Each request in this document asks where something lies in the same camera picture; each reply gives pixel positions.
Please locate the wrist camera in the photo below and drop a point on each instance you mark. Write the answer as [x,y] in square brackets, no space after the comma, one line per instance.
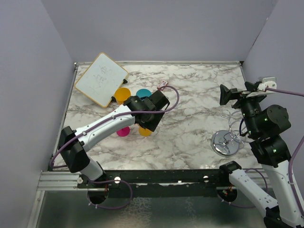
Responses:
[266,82]
[162,85]

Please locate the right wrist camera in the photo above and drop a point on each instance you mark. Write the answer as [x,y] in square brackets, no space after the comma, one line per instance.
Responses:
[266,82]

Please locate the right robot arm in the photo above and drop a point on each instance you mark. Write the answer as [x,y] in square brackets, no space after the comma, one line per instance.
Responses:
[286,208]

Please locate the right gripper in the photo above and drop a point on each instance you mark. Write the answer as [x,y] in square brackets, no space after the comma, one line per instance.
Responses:
[226,94]

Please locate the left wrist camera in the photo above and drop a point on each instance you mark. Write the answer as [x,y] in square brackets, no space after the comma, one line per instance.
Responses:
[162,85]

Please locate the white dry-erase board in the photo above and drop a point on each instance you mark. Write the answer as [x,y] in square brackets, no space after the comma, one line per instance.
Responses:
[101,79]

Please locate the pink wine glass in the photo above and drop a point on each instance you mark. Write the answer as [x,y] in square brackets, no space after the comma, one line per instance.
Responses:
[123,132]

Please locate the orange wine glass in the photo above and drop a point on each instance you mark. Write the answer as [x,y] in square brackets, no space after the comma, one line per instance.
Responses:
[144,132]
[122,94]

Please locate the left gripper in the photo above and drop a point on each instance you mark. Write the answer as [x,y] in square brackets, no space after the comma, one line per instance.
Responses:
[152,126]

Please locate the blue wine glass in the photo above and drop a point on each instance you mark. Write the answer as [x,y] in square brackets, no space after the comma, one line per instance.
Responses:
[142,93]

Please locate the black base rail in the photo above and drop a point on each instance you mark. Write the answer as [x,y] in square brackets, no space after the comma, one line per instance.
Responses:
[162,183]

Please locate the chrome wine glass rack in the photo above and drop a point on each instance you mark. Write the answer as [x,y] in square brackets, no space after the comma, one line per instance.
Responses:
[227,143]

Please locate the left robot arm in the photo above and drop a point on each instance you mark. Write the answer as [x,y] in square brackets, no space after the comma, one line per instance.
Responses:
[74,144]

